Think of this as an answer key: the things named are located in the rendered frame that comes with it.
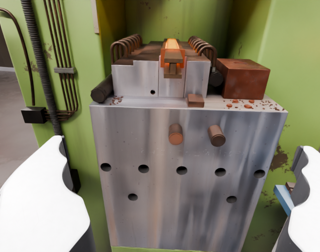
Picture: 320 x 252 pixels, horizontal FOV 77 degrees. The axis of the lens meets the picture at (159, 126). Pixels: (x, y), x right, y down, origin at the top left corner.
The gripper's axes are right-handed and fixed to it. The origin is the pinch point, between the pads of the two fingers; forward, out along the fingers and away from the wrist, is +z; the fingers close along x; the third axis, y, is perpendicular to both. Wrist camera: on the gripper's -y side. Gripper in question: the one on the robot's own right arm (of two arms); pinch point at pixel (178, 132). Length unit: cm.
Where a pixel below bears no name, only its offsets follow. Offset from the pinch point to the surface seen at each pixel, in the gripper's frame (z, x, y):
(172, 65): 20.4, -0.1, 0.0
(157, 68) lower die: 30.7, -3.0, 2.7
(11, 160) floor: 120, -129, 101
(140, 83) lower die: 30.7, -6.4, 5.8
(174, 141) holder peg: 20.6, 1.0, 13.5
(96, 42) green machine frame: 44.7, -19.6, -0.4
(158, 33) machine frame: 79, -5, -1
